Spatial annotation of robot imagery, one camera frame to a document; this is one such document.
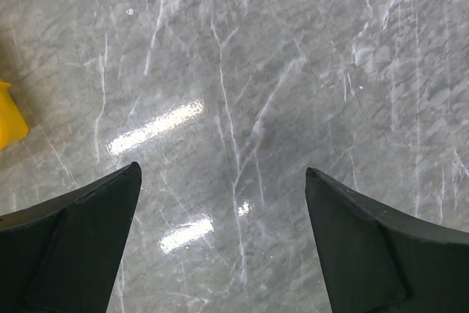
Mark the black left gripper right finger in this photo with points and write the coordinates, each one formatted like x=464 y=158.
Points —
x=375 y=258

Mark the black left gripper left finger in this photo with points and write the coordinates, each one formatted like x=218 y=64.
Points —
x=63 y=255

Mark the yellow plastic bin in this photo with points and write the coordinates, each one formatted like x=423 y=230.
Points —
x=13 y=127

